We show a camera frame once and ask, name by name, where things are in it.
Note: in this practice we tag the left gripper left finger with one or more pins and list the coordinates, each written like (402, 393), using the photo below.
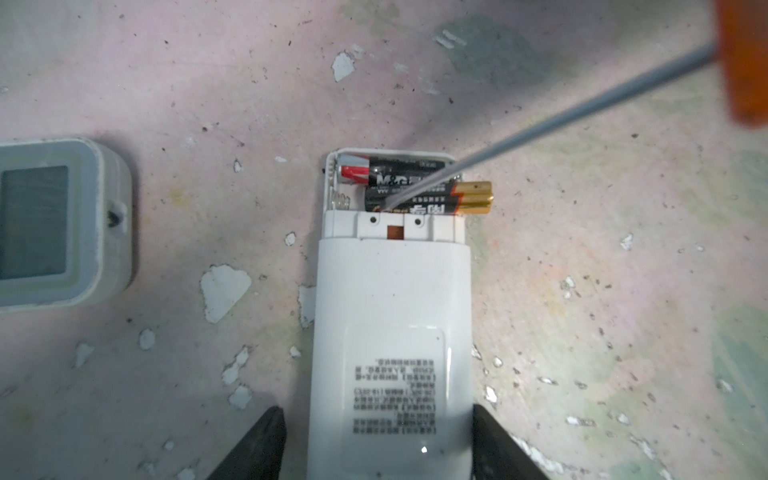
(258, 455)

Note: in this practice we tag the white air conditioner remote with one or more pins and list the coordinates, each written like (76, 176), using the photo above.
(392, 375)

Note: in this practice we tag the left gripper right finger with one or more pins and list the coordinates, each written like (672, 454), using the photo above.
(496, 456)

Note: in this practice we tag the grey buttoned remote control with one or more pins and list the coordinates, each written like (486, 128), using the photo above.
(66, 224)

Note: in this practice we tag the orange black screwdriver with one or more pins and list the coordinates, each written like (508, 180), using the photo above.
(740, 48)

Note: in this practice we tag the black gold AAA battery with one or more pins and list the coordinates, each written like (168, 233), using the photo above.
(451, 198)

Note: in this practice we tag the black red AAA battery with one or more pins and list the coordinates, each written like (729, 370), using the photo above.
(378, 171)

